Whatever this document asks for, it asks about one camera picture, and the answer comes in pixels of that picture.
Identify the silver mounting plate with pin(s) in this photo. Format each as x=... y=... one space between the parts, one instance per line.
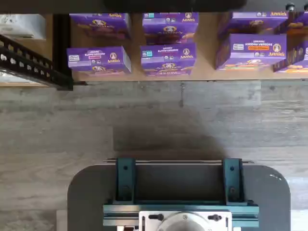
x=149 y=222

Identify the purple Annie's snack box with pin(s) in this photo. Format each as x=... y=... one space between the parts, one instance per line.
x=101 y=24
x=298 y=22
x=168 y=56
x=294 y=57
x=168 y=26
x=96 y=56

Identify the black metal shelf rack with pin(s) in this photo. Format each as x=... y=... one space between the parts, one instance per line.
x=62 y=48
x=29 y=61

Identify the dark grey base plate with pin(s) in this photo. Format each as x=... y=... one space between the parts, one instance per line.
x=91 y=192

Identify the teal aluminium cross rail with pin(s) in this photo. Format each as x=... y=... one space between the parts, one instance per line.
x=120 y=214

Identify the purple Annie's box orange label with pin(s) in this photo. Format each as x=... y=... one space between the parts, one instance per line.
x=252 y=20
x=255 y=48

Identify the thin metal rod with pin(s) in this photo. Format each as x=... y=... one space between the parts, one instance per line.
x=178 y=161

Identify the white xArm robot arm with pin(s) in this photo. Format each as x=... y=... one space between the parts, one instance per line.
x=184 y=223

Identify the teal metal bracket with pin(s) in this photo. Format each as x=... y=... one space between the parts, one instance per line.
x=125 y=180
x=233 y=180

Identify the white patterned carton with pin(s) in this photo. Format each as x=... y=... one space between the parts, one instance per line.
x=21 y=25

